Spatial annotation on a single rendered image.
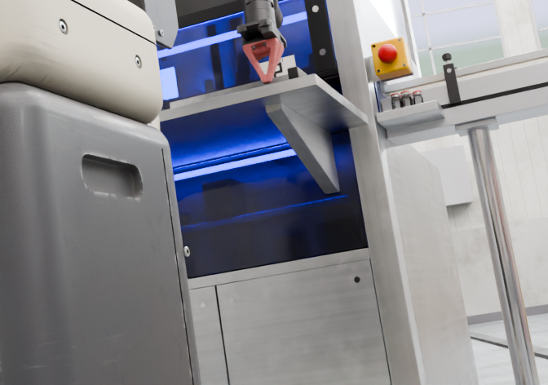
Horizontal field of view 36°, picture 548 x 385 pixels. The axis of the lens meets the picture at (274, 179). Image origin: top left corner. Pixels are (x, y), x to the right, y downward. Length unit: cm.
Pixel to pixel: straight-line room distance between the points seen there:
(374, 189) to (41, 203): 123
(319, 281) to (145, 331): 112
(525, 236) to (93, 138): 1163
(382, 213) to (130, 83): 108
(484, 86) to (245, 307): 71
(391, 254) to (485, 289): 1034
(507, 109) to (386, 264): 43
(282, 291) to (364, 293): 18
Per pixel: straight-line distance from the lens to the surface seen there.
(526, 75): 189
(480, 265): 1210
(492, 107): 188
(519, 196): 1228
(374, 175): 179
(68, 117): 67
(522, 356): 189
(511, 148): 1238
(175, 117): 151
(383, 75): 183
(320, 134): 173
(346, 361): 180
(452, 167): 1187
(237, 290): 186
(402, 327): 177
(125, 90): 76
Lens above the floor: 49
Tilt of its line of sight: 9 degrees up
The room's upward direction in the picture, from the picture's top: 9 degrees counter-clockwise
